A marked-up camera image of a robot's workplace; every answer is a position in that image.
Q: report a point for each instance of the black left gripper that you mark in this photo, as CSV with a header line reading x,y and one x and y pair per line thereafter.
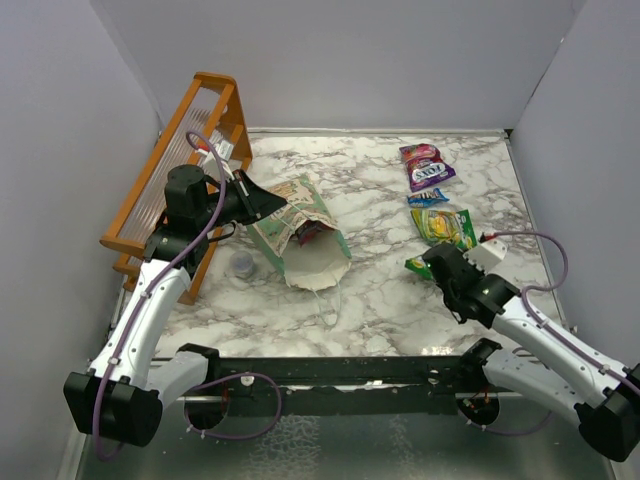
x,y
257,202

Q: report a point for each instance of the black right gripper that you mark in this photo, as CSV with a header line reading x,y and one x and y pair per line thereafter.
x,y
478,272

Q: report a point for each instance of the green illustrated paper bag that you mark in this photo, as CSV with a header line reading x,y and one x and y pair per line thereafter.
x,y
321,263

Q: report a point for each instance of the yellow green snack bag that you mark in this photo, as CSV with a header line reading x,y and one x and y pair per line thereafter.
x,y
438,226

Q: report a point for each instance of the blue M&M's candy packet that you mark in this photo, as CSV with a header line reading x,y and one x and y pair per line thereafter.
x,y
427,199

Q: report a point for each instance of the purple Fox's candy bag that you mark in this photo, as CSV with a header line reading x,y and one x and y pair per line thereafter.
x,y
424,166

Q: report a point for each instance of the green Fox's candy bag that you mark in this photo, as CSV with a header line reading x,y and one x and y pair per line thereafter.
x,y
419,266

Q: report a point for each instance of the red snack packet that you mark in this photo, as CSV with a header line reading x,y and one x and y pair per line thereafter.
x,y
309,229

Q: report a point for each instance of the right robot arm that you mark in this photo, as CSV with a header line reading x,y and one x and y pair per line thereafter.
x,y
594,392

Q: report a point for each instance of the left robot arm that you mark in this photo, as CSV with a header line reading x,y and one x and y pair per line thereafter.
x,y
121,397

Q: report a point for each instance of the small clear plastic cup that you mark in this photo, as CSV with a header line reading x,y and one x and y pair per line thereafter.
x,y
242,264

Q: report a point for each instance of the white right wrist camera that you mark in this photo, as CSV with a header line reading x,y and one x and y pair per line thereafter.
x,y
486,255

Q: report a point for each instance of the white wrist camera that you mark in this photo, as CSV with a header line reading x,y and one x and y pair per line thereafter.
x,y
223,150
486,255

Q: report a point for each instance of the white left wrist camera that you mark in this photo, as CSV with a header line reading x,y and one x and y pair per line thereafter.
x,y
223,150

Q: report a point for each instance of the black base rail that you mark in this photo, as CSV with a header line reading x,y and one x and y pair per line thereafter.
x,y
335,386

